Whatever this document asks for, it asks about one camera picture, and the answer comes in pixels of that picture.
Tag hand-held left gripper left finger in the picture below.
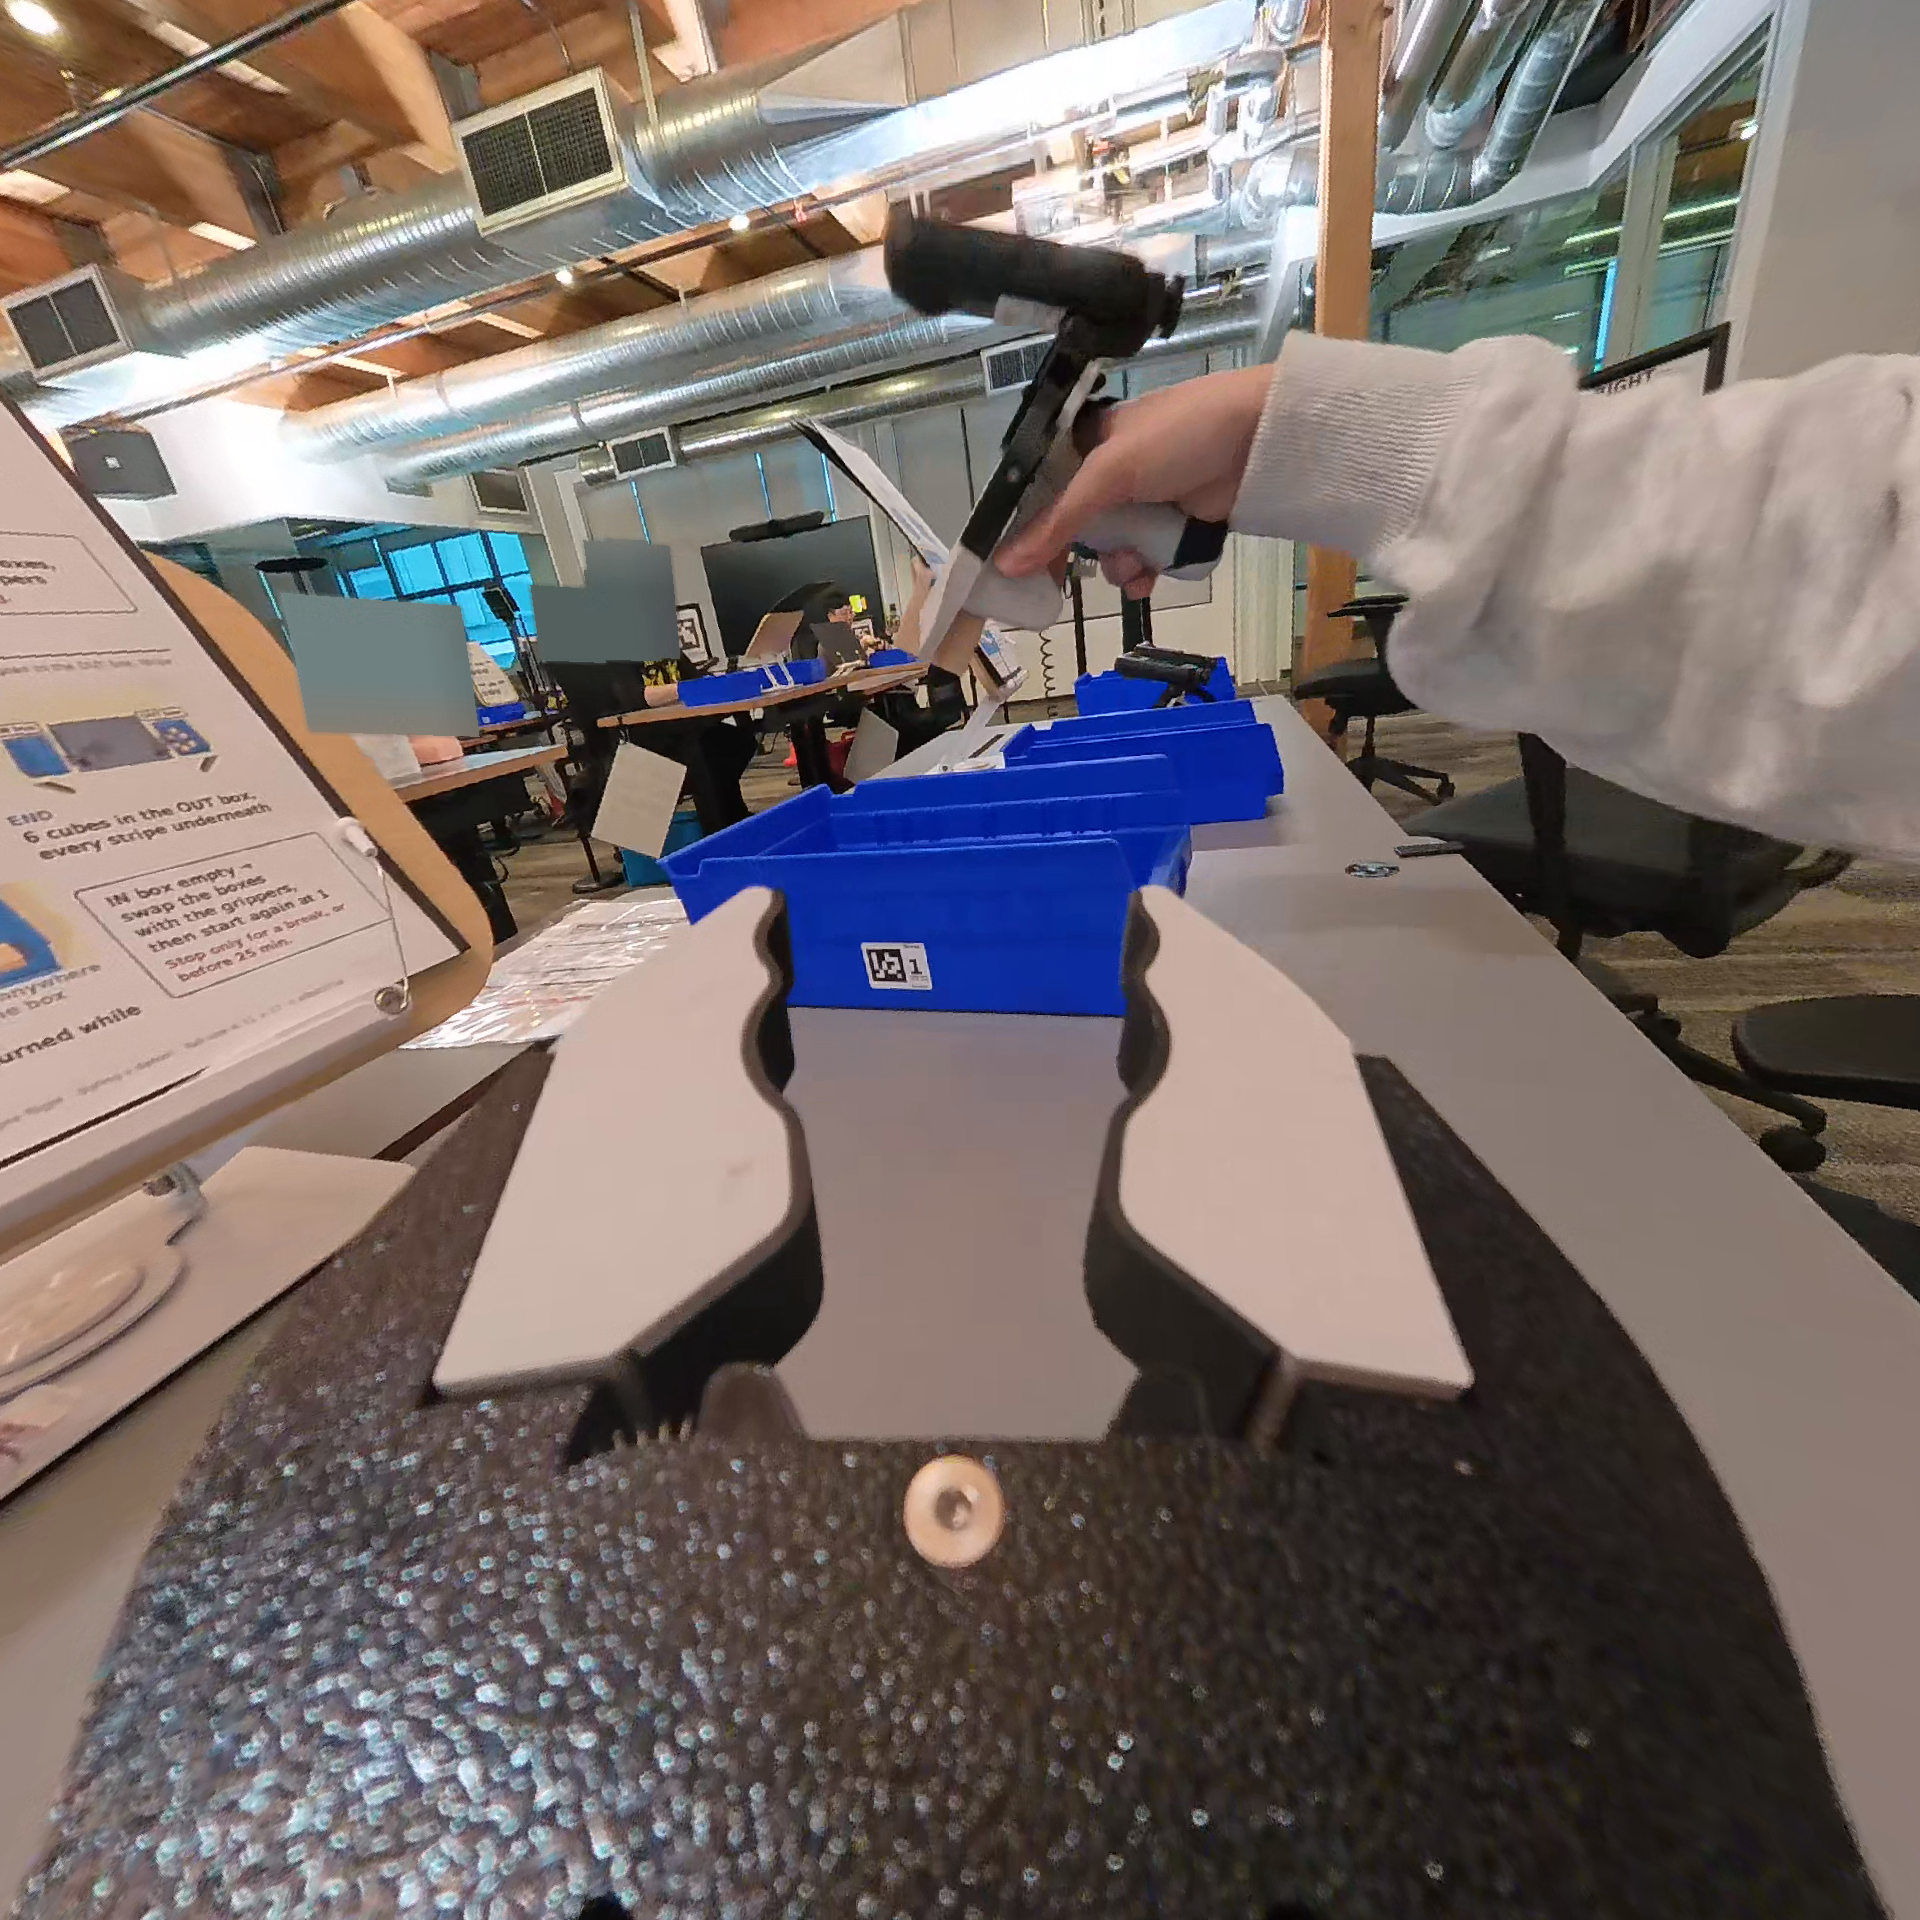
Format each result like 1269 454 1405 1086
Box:
433 884 827 1403

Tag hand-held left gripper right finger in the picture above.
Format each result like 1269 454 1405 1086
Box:
1083 884 1476 1450

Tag blue plastic bin white tag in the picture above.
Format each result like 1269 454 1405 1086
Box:
660 780 1198 1019

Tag person's right forearm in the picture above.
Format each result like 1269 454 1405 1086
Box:
1237 330 1920 867

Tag person's right hand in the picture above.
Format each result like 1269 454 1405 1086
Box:
995 363 1280 588

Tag white tilted instruction board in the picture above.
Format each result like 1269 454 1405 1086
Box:
790 415 1041 701

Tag laminated instruction sheets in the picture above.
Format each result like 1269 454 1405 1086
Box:
405 895 694 1052

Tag grey board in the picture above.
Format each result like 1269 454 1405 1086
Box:
589 742 690 860

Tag instruction sheet on stand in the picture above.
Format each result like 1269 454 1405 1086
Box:
0 397 497 1501

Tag white air vent grille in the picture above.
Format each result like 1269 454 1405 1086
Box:
453 66 634 235
0 264 133 379

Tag printed instruction sheet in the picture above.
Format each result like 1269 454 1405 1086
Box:
0 404 466 1172

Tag black wall screen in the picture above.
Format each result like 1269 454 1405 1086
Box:
700 517 881 648

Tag wooden post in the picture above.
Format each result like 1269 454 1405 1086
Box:
1298 0 1392 728

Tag silver air duct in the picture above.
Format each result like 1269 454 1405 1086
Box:
0 0 1652 490

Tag black wall speaker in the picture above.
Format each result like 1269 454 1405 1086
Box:
67 428 178 500

